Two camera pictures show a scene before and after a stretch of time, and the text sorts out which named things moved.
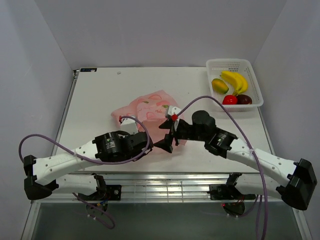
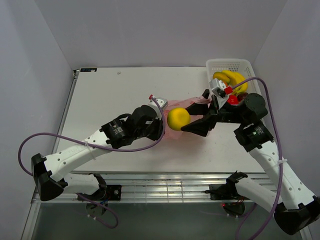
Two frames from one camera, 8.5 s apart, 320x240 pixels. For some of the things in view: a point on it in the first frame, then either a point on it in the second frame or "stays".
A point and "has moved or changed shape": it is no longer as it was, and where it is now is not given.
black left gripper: [140, 156] → [159, 129]
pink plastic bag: [149, 111] has moved or changed shape
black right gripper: [166, 143] → [201, 127]
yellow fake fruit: [219, 86] has moved or changed shape
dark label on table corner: [88, 69] stays
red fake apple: [230, 99] stays
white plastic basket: [215, 68] stays
